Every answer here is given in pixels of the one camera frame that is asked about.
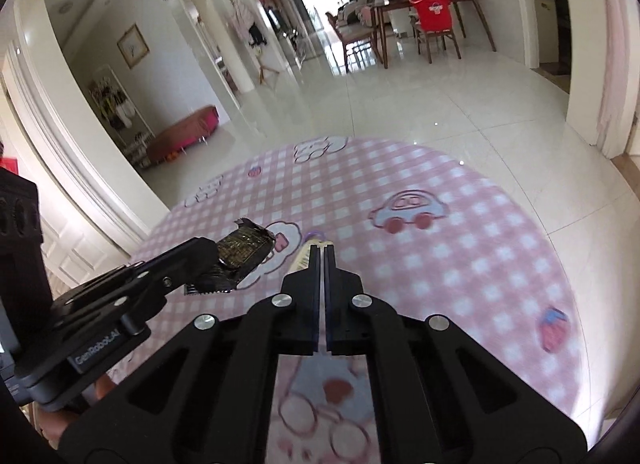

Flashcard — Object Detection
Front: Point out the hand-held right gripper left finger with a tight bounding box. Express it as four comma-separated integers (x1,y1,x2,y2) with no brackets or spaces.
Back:
57,244,322,464

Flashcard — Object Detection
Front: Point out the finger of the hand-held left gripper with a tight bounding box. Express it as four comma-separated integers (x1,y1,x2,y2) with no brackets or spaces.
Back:
145,266,223,307
127,237,222,273

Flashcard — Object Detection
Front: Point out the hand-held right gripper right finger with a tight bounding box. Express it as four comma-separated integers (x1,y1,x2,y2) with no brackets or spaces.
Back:
324,244,590,464

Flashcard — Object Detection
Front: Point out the beige purple wrapper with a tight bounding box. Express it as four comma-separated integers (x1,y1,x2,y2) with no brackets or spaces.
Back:
294,230,335,273

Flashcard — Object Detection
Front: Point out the dark foil wrapper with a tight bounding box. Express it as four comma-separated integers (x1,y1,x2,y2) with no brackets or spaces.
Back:
184,218,277,295

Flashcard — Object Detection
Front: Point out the person's left hand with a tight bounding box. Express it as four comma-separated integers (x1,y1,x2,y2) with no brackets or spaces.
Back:
91,375,120,401

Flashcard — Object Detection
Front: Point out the pink bench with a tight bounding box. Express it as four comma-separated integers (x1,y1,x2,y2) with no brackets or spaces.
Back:
146,104,220,165

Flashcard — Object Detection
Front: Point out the shoe rack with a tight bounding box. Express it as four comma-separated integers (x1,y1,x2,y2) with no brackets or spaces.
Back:
88,65,154,171

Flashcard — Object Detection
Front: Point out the framed picture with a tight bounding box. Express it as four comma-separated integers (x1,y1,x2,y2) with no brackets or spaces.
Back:
117,24,151,69

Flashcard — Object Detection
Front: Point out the hanging white coat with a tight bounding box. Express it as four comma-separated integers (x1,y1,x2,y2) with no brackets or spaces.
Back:
230,0,257,43

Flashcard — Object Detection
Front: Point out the wooden chair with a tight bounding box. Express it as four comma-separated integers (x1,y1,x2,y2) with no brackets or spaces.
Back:
326,12,382,70

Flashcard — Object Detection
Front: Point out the wooden dining table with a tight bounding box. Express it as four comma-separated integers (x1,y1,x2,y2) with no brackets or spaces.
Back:
372,0,498,68

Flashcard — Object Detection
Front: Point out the chair with red cover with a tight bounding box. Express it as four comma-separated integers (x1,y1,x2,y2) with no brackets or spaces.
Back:
408,0,462,63

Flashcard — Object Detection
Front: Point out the white cabinet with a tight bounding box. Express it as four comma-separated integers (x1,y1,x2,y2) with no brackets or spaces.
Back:
532,0,559,65

